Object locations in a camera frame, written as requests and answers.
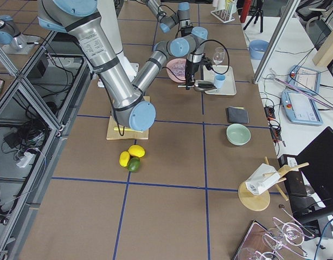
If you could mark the pink bowl with ice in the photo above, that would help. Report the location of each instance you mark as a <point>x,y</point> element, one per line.
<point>175,69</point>

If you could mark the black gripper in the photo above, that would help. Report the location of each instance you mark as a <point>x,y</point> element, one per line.
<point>190,69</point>

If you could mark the blue bowl on side table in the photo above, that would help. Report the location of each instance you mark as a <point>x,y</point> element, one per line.
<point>257,49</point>

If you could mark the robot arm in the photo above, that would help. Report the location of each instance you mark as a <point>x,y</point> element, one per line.
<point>181,18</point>
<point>94,24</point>

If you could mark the green bowl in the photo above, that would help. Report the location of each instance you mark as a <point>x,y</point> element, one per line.
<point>238,134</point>

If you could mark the wooden mug tree stand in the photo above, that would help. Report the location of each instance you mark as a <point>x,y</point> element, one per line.
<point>261,202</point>

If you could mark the aluminium frame post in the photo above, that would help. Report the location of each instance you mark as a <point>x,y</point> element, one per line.
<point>277,34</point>

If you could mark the teach pendant far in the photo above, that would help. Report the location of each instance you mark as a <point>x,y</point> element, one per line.
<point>305,79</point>

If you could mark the yellow lemon large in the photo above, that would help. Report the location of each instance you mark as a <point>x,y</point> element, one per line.
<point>136,151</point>

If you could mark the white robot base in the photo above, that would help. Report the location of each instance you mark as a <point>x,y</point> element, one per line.
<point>123,59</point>

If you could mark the blue cup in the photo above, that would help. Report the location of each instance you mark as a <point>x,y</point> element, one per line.
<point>219,80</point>

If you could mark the clear wine glass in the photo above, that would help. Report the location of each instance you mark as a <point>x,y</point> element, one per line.
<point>218,57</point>

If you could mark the yellow lemon small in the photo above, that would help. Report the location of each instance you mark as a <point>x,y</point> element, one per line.
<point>124,158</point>

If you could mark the white carton on stand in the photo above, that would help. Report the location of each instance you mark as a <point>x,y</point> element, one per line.
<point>264,177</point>

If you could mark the teach pendant near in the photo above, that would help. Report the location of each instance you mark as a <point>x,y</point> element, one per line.
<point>299,109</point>

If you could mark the cream serving tray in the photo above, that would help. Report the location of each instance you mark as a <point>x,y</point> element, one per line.
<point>228,88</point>

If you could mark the teach pendant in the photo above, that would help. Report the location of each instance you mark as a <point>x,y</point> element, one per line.
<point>299,109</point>
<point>305,79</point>

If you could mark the black tripod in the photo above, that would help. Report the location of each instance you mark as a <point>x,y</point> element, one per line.
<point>257,11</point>

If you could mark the metal ice scoop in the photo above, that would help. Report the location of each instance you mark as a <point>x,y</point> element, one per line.
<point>199,86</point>

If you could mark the red fire extinguisher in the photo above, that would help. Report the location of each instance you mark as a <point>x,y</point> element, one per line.
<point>245,10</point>

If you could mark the black monitor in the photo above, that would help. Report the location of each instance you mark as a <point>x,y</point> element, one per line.
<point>319,173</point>

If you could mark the green lime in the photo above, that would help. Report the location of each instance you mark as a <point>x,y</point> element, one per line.
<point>133,164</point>

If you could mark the grey folded cloth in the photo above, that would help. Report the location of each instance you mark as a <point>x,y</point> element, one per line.
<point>237,115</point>

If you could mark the yellow plastic knife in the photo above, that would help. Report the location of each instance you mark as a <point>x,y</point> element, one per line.
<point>126,129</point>

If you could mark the wooden cutting board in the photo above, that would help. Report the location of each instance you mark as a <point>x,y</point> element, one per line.
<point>125,135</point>

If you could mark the upside-down wine glass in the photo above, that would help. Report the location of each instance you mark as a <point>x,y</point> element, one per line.
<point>287,236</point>

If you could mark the white wire rack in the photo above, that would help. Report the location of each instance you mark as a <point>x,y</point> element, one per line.
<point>224,10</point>

